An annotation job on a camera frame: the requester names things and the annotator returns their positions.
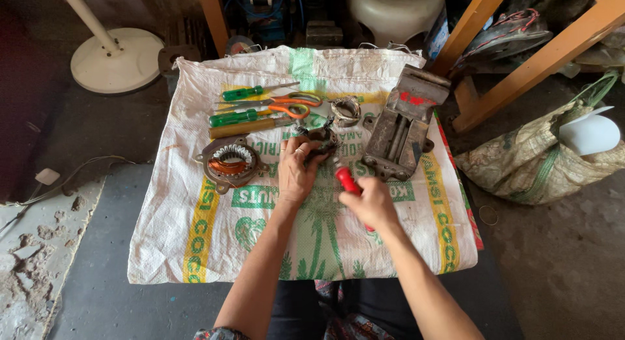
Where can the person's right hand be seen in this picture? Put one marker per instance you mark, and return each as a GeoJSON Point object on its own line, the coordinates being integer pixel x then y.
{"type": "Point", "coordinates": [373, 203]}

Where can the person's left hand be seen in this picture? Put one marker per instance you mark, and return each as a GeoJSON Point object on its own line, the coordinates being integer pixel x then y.
{"type": "Point", "coordinates": [294, 174]}

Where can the person's right fingers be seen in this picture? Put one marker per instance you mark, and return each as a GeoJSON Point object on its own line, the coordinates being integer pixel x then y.
{"type": "Point", "coordinates": [350, 199]}

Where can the dark motor stator part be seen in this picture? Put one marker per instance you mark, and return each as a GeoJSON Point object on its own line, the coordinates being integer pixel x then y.
{"type": "Point", "coordinates": [323, 140]}

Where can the white printed woven sack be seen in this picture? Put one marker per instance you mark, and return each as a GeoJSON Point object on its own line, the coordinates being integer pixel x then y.
{"type": "Point", "coordinates": [302, 183]}

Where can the rusty metal bench vise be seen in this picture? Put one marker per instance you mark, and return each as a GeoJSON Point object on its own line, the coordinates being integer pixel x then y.
{"type": "Point", "coordinates": [403, 127]}

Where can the person's dark trousers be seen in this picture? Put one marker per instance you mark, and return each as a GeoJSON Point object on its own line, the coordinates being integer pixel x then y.
{"type": "Point", "coordinates": [371, 308]}

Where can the motor stator with copper winding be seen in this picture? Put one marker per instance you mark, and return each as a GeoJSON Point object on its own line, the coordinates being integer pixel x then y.
{"type": "Point", "coordinates": [230, 162]}

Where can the white plastic stool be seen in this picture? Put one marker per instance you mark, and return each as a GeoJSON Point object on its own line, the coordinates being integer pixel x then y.
{"type": "Point", "coordinates": [395, 15]}

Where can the tan woven sack bag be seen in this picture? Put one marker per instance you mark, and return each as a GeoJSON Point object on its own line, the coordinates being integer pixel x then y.
{"type": "Point", "coordinates": [537, 159]}

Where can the white plastic fan blade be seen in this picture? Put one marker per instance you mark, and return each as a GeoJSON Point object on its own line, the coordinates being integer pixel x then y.
{"type": "Point", "coordinates": [588, 132]}

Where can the wooden table frame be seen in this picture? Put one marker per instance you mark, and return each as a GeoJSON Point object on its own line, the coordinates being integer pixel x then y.
{"type": "Point", "coordinates": [527, 61]}

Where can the white pedestal fan base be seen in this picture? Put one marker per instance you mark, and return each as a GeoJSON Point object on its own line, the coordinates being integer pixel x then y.
{"type": "Point", "coordinates": [113, 52]}

